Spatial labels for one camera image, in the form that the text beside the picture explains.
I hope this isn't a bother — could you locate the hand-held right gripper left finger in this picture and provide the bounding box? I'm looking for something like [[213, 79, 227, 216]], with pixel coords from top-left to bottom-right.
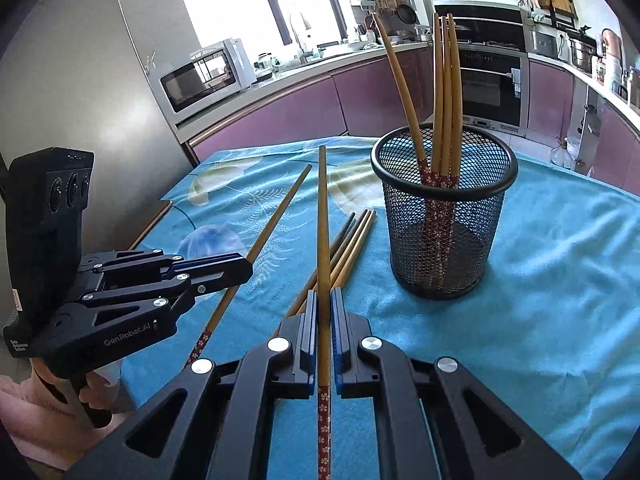
[[65, 289, 319, 480]]

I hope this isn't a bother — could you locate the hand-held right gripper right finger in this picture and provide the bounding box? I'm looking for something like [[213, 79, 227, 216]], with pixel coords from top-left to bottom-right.
[[330, 287, 585, 480]]

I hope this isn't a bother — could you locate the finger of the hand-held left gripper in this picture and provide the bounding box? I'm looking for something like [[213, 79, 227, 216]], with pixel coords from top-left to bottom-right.
[[75, 248, 252, 289], [36, 261, 254, 377]]

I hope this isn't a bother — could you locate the black mesh utensil holder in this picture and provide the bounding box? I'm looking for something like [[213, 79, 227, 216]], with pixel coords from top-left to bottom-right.
[[371, 124, 518, 300]]

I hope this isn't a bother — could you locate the person's left forearm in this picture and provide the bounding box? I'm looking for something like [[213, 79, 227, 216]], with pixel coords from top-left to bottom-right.
[[0, 360, 126, 471]]

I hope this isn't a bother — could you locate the person's left hand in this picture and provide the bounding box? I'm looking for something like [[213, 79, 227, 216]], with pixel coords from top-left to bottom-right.
[[80, 361, 123, 412]]

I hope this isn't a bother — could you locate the silver refrigerator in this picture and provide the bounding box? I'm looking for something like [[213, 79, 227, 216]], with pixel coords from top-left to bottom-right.
[[0, 0, 201, 361]]

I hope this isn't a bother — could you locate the pink base cabinet run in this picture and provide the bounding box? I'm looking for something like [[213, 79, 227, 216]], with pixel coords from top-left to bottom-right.
[[527, 57, 640, 177], [185, 42, 436, 163]]

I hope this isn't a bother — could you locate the white microwave oven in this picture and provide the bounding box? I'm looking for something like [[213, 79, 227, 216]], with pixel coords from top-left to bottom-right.
[[160, 37, 255, 115]]

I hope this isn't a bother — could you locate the blue floral tablecloth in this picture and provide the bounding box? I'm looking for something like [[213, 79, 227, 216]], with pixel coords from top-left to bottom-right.
[[120, 135, 640, 480]]

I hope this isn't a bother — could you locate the kitchen window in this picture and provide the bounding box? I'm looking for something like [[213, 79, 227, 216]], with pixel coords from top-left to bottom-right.
[[170, 0, 346, 51]]

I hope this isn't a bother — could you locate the clear plastic water bottle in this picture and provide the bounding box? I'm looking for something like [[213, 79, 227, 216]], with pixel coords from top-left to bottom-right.
[[551, 137, 581, 168]]

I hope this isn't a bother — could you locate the black built-in oven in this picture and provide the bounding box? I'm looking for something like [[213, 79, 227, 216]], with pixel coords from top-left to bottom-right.
[[452, 42, 531, 136]]

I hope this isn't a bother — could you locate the black integrated range hood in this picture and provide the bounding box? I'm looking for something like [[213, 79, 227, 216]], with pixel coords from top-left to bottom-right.
[[432, 2, 528, 53]]

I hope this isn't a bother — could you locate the white plastic jug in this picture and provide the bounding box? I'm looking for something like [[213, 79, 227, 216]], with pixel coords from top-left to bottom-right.
[[592, 56, 621, 93]]

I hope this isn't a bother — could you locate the stainless steel stock pot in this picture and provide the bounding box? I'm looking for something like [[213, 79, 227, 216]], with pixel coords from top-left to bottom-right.
[[570, 37, 598, 72]]

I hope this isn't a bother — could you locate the pink thermos kettle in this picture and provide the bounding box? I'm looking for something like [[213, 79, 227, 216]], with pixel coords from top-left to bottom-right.
[[600, 28, 623, 61]]

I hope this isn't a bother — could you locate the black wall rack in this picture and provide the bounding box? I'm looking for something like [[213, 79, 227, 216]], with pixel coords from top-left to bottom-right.
[[515, 0, 576, 28]]

